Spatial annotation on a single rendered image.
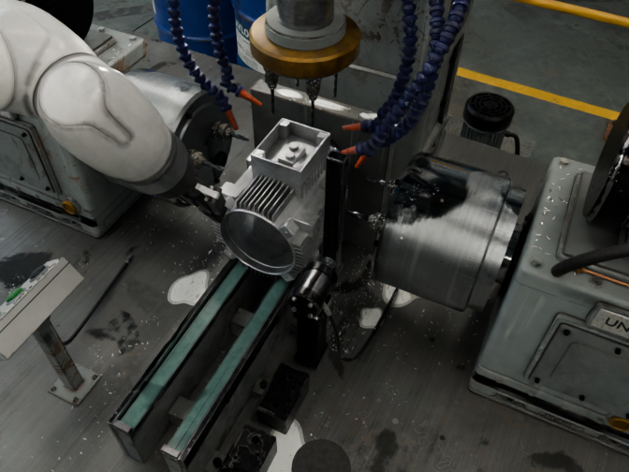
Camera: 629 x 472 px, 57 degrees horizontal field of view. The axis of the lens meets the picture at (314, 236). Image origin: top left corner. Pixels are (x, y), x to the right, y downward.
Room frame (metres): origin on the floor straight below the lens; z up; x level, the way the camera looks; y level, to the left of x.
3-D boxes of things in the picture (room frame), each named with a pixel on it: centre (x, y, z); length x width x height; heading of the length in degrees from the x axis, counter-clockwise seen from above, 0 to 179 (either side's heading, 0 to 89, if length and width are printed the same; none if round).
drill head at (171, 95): (0.98, 0.36, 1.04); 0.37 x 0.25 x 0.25; 66
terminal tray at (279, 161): (0.82, 0.05, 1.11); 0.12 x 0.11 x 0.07; 155
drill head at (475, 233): (0.70, -0.26, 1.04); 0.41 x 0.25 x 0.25; 66
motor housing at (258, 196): (0.78, 0.06, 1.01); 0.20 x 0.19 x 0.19; 155
